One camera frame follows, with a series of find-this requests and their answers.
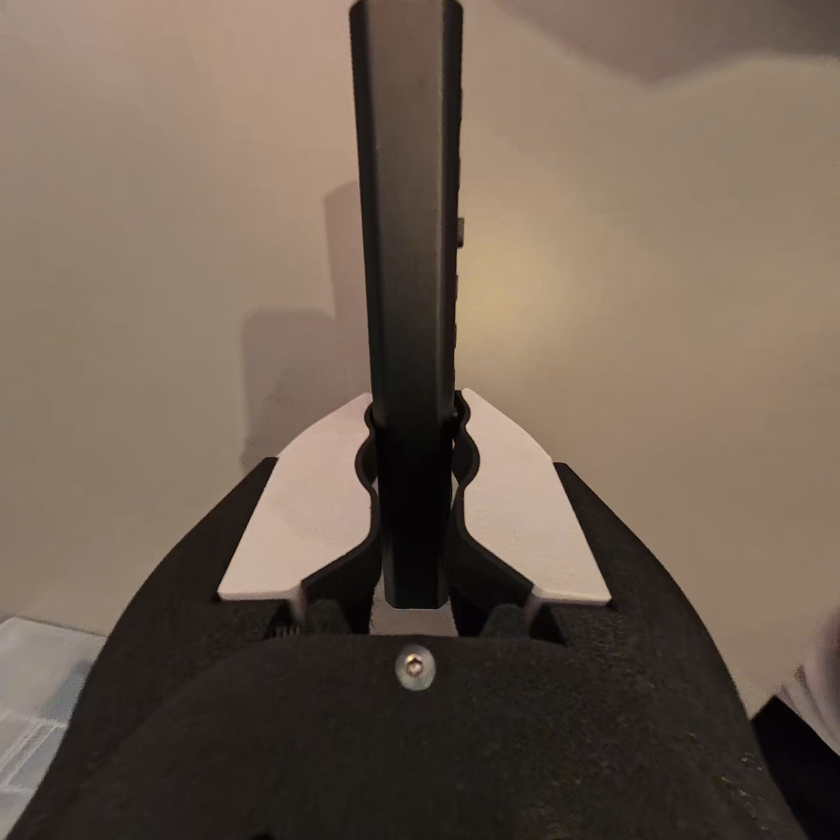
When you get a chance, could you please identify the person's grey shirt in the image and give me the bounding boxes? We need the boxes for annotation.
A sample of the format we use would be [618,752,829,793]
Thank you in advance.
[781,613,840,756]

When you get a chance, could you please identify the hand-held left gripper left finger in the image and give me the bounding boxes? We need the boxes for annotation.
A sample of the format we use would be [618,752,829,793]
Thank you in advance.
[217,392,383,636]

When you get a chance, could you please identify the clear plastic bin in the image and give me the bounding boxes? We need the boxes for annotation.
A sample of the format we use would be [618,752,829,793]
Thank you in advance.
[0,616,107,818]

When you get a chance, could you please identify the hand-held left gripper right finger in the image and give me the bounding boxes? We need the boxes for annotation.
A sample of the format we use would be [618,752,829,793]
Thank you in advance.
[448,387,613,637]

